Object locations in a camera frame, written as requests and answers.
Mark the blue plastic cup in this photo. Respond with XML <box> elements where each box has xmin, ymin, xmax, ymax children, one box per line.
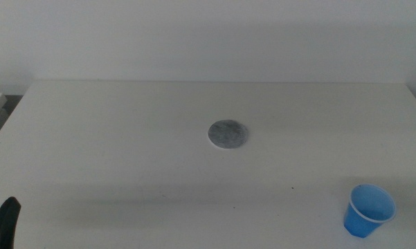
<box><xmin>343</xmin><ymin>183</ymin><xmax>397</xmax><ymax>239</ymax></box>

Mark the round grey cup mat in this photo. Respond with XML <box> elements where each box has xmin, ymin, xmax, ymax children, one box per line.
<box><xmin>207</xmin><ymin>119</ymin><xmax>249</xmax><ymax>150</ymax></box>

